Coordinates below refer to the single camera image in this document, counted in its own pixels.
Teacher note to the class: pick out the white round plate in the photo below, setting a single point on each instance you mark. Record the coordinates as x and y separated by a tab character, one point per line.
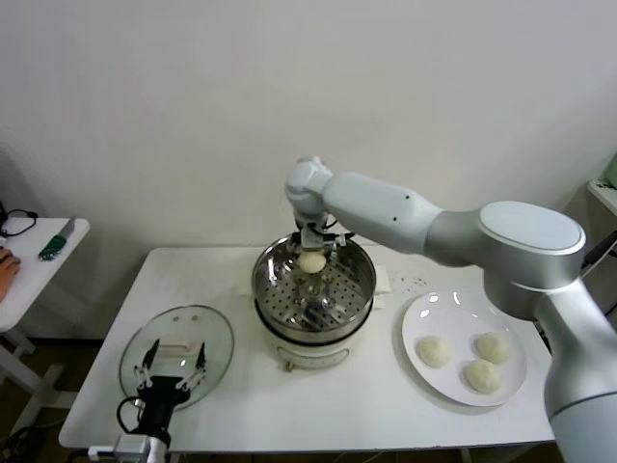
434	308

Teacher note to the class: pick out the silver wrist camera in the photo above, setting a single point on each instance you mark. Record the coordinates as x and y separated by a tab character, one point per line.
312	238
131	444

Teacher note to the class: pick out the white side table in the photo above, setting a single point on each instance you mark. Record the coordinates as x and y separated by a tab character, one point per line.
38	289

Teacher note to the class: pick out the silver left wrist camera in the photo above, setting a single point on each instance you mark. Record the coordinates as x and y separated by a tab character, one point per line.
131	444

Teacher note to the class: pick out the perforated steel steamer basket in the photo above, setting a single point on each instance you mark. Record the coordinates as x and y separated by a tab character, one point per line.
337	299

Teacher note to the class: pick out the white steamed baozi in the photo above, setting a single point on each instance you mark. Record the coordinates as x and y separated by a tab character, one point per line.
483	377
434	352
311	264
492	347

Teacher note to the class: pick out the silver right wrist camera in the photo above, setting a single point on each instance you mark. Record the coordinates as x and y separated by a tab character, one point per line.
312	238

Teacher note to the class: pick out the black power adapter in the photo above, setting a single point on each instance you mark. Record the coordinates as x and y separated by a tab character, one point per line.
598	251

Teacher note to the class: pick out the bare person hand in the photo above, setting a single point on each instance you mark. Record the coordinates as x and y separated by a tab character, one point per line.
7	270

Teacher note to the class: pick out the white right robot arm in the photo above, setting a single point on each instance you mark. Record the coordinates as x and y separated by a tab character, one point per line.
385	207

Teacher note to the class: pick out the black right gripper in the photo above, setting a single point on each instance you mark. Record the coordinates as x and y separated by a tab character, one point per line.
329	237

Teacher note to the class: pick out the round glass pot lid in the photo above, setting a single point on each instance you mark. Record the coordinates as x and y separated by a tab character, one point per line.
183	320

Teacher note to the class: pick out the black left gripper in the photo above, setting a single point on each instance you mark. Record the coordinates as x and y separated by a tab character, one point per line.
161	400

